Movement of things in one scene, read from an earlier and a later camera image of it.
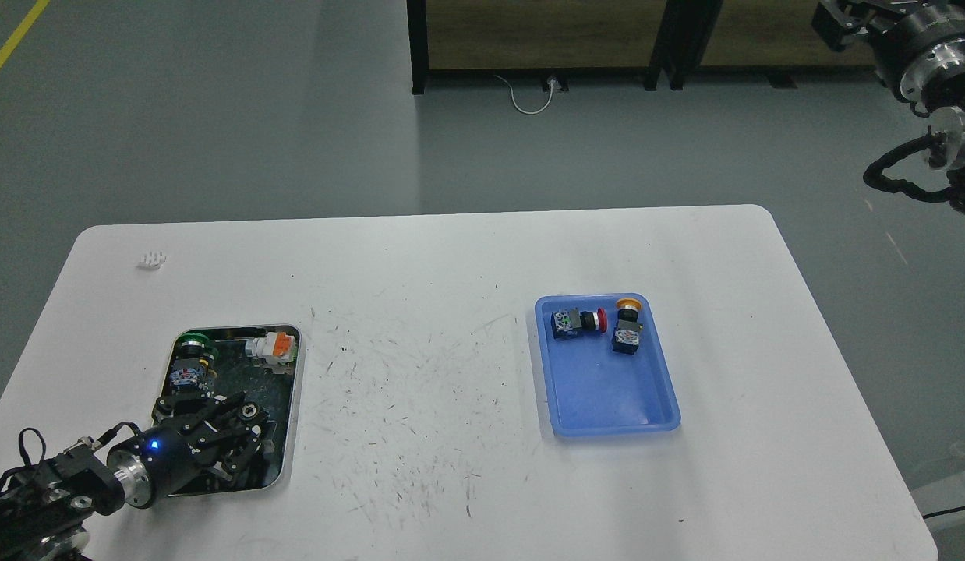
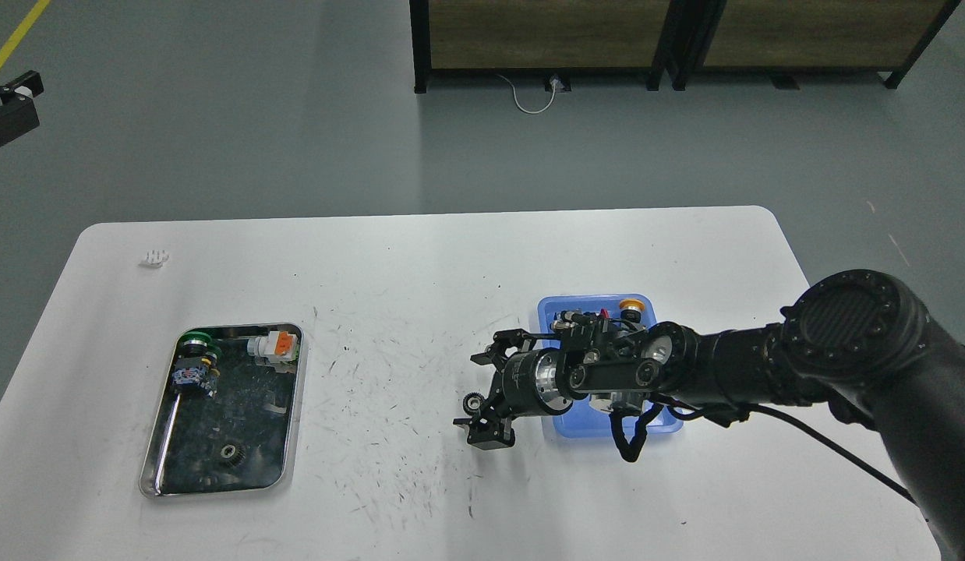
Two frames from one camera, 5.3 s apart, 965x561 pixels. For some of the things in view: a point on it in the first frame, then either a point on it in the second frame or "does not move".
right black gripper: [900, 29] -> [527, 383]
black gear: [249, 411] -> [472, 403]
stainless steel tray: [263, 362] does not move
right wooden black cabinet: [768, 38] does not move
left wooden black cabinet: [550, 37] does not move
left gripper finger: [249, 414] -> [10, 111]
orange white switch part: [279, 347] does not move
